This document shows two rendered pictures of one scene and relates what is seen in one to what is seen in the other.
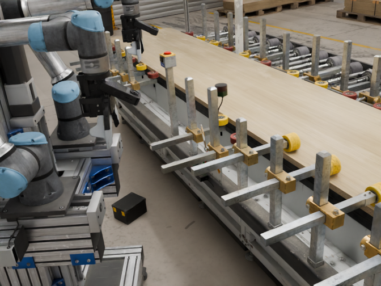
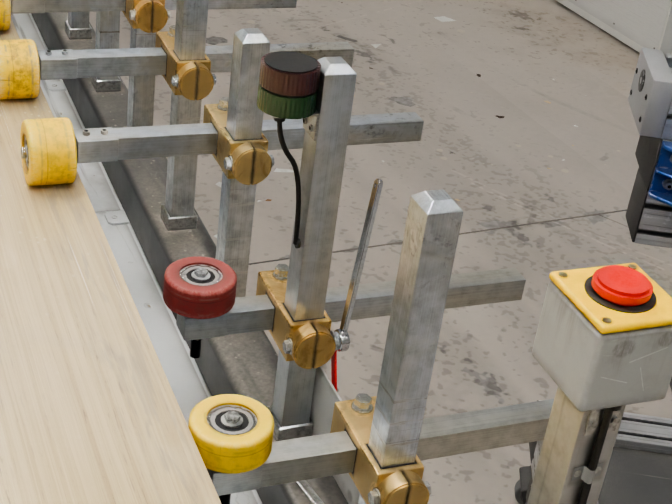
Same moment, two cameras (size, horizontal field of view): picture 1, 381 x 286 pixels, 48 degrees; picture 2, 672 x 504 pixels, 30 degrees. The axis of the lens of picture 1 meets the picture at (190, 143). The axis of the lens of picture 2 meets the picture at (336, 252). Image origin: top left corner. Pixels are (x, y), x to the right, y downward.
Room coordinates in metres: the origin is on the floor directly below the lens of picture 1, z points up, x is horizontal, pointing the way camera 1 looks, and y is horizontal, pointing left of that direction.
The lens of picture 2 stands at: (3.08, -0.12, 1.64)
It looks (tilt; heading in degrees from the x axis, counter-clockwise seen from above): 30 degrees down; 179
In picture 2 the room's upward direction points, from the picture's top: 8 degrees clockwise
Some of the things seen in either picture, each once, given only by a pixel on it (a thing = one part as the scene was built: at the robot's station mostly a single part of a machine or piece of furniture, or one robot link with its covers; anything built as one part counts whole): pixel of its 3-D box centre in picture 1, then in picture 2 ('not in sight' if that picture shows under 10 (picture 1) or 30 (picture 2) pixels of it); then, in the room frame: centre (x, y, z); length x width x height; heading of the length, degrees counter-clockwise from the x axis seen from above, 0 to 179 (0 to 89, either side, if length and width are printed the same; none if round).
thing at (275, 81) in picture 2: (220, 87); (289, 73); (1.92, -0.16, 1.16); 0.06 x 0.06 x 0.02
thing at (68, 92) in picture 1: (67, 98); not in sight; (1.80, 0.52, 1.21); 0.13 x 0.12 x 0.14; 5
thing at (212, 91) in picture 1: (214, 133); (309, 263); (1.90, -0.12, 0.93); 0.03 x 0.03 x 0.48; 24
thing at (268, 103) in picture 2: (221, 92); (287, 96); (1.92, -0.16, 1.14); 0.06 x 0.06 x 0.02
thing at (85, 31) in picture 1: (88, 34); not in sight; (1.12, 0.24, 1.62); 0.09 x 0.08 x 0.11; 81
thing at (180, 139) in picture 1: (189, 137); (412, 442); (2.07, 0.01, 0.84); 0.43 x 0.03 x 0.04; 114
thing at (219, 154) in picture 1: (217, 151); (292, 318); (1.88, -0.13, 0.85); 0.13 x 0.06 x 0.05; 24
